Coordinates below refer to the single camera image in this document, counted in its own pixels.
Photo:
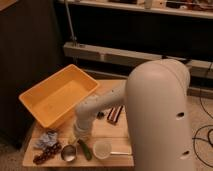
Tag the yellow plastic bin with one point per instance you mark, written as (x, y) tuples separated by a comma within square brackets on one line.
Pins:
[(52, 101)]

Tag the metal fork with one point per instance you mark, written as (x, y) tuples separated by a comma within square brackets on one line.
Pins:
[(120, 153)]

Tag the wooden shelf rail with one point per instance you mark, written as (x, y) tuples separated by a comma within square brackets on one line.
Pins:
[(125, 59)]

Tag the green pepper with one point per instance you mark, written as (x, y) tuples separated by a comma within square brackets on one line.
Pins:
[(85, 150)]

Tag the white bowl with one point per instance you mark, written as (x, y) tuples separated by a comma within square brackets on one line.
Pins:
[(102, 149)]

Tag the striped chocolate wafer block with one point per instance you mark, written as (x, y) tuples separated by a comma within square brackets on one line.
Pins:
[(114, 114)]

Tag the crumpled blue cloth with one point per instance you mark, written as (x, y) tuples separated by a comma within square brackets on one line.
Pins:
[(47, 139)]

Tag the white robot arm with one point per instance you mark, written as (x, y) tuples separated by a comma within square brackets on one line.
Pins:
[(155, 101)]

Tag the metal pole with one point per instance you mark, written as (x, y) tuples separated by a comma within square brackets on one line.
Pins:
[(73, 37)]

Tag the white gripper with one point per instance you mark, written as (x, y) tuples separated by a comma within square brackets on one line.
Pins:
[(77, 133)]

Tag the black-headed brush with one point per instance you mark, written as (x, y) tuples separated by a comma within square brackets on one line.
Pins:
[(100, 115)]

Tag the metal measuring cup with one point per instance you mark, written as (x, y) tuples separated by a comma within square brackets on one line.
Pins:
[(69, 153)]

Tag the purple grape bunch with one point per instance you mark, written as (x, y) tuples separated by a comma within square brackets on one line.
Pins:
[(47, 154)]

